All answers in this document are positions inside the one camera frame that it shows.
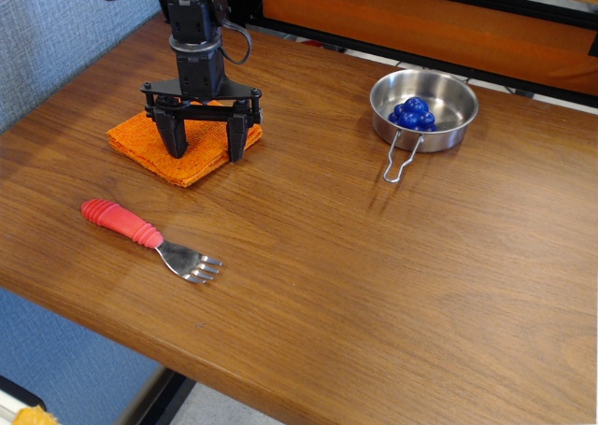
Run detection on orange panel black frame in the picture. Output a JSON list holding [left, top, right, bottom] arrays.
[[230, 0, 597, 106]]

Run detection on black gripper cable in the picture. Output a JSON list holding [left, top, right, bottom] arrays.
[[219, 19, 253, 66]]

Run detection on red-handled metal fork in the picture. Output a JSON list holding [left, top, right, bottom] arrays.
[[80, 199, 222, 284]]

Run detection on black table leg frame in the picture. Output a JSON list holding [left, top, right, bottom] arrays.
[[115, 367, 195, 425]]

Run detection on blue toy grapes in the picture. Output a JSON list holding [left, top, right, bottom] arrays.
[[388, 97, 436, 132]]

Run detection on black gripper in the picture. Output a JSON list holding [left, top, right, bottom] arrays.
[[141, 51, 263, 163]]

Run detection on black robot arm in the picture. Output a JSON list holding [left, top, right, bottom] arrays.
[[141, 0, 263, 163]]

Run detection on yellow black object corner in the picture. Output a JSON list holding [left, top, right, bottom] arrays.
[[1, 376, 59, 425]]

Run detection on steel pan with handle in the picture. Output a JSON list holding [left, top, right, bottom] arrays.
[[369, 69, 478, 184]]

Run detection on orange cloth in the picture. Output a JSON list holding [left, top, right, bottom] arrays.
[[105, 98, 264, 189]]

